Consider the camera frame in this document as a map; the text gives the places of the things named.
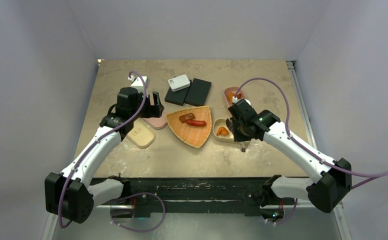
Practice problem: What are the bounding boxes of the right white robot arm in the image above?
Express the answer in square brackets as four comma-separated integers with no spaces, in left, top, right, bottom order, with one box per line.
[226,99,352,213]

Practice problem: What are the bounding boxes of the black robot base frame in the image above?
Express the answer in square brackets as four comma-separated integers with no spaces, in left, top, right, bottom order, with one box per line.
[91,176,314,220]

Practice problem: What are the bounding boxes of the beige lunch box lid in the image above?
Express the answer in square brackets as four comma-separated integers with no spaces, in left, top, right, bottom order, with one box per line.
[126,119,156,149]

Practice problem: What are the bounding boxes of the woven bamboo basket tray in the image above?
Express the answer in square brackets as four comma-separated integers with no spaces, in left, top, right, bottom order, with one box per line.
[166,106,212,148]

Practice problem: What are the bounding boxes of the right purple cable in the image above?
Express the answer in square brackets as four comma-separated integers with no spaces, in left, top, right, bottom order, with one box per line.
[235,77,388,190]

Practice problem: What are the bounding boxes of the white small device box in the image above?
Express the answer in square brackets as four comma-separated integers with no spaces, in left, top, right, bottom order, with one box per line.
[167,74,191,92]

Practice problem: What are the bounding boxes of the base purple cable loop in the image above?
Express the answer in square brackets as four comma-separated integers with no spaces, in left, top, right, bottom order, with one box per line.
[109,191,167,233]

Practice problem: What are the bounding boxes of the right black box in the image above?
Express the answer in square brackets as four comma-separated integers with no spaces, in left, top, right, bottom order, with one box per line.
[184,78,212,107]

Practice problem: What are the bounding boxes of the black box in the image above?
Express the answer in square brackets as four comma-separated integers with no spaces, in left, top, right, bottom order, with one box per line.
[184,78,212,107]
[164,80,192,106]

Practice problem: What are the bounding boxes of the left black box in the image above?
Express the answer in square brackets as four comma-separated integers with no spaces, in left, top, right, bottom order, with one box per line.
[164,80,192,106]

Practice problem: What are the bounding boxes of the right aluminium rail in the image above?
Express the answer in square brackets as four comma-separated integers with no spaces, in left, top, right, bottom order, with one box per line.
[286,61,317,148]

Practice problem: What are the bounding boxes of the beige lunch box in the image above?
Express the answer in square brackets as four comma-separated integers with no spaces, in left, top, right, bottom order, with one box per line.
[212,118,241,144]

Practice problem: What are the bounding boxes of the pink lunch box lid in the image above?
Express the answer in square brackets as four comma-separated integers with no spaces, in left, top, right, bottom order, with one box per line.
[142,112,168,130]

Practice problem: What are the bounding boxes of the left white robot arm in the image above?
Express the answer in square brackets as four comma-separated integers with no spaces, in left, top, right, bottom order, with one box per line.
[44,87,164,224]

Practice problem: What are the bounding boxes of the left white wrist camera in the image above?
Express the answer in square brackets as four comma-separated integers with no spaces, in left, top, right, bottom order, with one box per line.
[128,75,150,95]

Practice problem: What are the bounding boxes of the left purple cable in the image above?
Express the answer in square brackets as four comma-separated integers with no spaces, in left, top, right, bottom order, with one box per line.
[57,70,149,229]

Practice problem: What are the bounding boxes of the dark brown meat slice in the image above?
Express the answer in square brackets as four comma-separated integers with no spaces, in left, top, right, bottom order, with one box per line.
[179,112,196,123]

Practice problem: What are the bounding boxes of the red sausage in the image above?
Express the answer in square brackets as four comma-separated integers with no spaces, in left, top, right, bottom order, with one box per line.
[185,119,207,127]

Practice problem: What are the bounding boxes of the black metal tongs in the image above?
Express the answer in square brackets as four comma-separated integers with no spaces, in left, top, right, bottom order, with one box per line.
[225,118,246,153]

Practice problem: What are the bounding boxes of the pink lunch box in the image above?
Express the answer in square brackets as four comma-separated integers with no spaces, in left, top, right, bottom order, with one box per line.
[224,86,251,108]

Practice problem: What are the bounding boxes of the fried chicken piece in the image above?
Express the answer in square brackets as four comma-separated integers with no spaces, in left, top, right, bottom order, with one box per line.
[226,91,235,105]

